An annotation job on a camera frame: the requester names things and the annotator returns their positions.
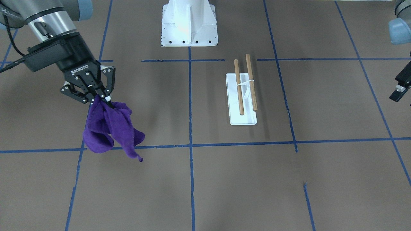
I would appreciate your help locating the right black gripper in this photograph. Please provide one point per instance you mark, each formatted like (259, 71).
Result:
(78, 57)

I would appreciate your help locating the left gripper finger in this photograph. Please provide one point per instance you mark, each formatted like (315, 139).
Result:
(404, 82)

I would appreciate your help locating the purple towel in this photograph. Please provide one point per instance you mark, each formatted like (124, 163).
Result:
(105, 125)

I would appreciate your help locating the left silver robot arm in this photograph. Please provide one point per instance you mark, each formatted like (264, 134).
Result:
(400, 33)

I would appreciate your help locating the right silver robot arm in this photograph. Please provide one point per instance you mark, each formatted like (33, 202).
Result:
(52, 22)

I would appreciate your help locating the white wooden towel rack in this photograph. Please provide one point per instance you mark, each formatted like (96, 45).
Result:
(241, 95)

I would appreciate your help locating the brown paper table cover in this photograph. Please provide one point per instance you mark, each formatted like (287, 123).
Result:
(330, 150)

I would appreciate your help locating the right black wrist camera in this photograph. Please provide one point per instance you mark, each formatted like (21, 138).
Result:
(46, 54)

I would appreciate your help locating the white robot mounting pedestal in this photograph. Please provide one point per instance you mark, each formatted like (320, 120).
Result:
(189, 23)

